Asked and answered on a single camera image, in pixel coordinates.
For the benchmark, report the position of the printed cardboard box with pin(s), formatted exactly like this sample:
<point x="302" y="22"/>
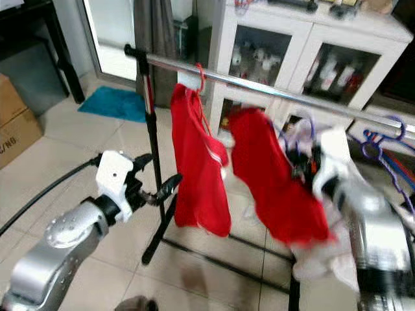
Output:
<point x="16" y="146"/>

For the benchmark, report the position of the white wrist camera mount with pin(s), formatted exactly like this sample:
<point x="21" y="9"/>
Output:
<point x="336" y="155"/>
<point x="113" y="176"/>

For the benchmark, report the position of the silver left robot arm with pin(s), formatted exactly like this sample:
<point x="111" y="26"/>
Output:
<point x="61" y="246"/>

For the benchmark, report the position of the black chrome clothes rack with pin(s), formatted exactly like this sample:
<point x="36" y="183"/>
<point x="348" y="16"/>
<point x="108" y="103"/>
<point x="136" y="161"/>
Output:
<point x="266" y="89"/>

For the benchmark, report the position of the grey box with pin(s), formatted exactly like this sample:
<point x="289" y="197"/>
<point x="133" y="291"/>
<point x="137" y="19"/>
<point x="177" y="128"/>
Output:
<point x="32" y="81"/>

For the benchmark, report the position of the plain cardboard box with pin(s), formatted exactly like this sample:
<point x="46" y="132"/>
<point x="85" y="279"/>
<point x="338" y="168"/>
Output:
<point x="10" y="97"/>

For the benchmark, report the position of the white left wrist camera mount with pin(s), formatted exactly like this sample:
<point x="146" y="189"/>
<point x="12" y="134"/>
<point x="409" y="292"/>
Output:
<point x="113" y="176"/>

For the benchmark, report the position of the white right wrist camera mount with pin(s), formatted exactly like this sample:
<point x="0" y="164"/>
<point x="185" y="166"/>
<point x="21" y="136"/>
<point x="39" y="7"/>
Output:
<point x="336" y="155"/>

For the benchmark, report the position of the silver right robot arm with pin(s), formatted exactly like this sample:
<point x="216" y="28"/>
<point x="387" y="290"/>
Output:
<point x="376" y="227"/>

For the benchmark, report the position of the red shirt white trim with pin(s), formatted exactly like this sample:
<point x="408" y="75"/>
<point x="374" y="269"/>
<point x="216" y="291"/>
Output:
<point x="194" y="175"/>

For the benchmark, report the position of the glass door white frame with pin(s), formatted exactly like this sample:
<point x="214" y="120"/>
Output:
<point x="113" y="29"/>

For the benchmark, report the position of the white glass door cabinet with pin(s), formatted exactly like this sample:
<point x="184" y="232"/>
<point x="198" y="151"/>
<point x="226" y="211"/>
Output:
<point x="292" y="19"/>

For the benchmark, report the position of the white box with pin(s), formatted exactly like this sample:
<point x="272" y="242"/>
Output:
<point x="10" y="4"/>

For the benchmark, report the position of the black table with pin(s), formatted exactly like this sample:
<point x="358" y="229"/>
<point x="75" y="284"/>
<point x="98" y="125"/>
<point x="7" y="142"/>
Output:
<point x="32" y="13"/>

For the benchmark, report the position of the blue floor mat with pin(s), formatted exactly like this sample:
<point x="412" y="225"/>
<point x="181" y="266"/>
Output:
<point x="110" y="103"/>

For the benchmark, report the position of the grey curtain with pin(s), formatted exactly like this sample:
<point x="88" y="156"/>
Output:
<point x="155" y="26"/>

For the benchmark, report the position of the white garment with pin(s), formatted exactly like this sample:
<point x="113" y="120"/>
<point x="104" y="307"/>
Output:
<point x="318" y="259"/>

